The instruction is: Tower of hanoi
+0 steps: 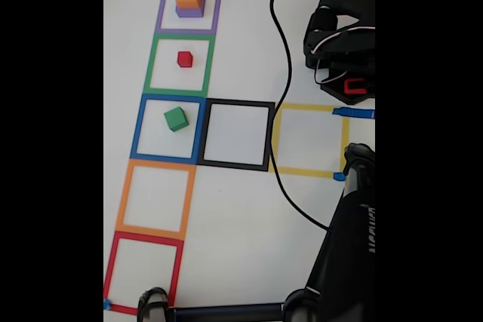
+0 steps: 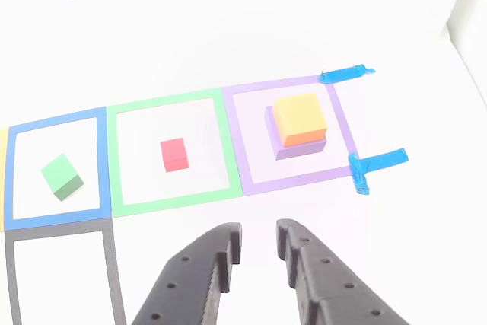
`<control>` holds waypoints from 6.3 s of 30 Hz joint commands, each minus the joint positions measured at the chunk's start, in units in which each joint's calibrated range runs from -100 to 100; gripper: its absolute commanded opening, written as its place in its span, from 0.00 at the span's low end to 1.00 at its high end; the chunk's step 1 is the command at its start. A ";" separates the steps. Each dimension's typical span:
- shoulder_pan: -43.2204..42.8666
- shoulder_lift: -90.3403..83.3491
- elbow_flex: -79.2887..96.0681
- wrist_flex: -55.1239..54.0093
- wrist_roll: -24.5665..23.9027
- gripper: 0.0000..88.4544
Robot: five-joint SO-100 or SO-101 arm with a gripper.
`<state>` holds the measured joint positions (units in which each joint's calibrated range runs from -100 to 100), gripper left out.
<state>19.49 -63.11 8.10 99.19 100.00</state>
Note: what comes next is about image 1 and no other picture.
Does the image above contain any large purple cube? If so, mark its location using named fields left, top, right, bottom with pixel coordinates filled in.
left=175, top=0, right=207, bottom=19

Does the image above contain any green cube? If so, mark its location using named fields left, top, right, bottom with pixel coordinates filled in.
left=163, top=106, right=189, bottom=133

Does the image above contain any red base clamp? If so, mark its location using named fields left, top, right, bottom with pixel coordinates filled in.
left=343, top=78, right=368, bottom=96

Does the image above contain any black camera cable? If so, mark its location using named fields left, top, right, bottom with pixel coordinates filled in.
left=268, top=0, right=333, bottom=232

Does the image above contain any purple square frame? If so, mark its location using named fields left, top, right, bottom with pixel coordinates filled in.
left=154, top=0, right=223, bottom=36

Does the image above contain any green square frame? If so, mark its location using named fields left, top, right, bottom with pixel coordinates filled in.
left=143, top=33, right=215, bottom=97

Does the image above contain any yellow square frame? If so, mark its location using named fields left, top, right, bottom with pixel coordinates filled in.
left=268, top=102, right=350, bottom=179

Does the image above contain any black square frame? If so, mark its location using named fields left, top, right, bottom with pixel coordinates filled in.
left=195, top=98, right=275, bottom=172

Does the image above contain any blue square frame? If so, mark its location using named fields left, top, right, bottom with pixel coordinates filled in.
left=130, top=94, right=208, bottom=164

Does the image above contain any orange square frame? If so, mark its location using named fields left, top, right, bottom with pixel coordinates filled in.
left=115, top=158, right=197, bottom=241

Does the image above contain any black camera tripod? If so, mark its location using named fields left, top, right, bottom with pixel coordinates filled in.
left=136, top=143, right=376, bottom=322

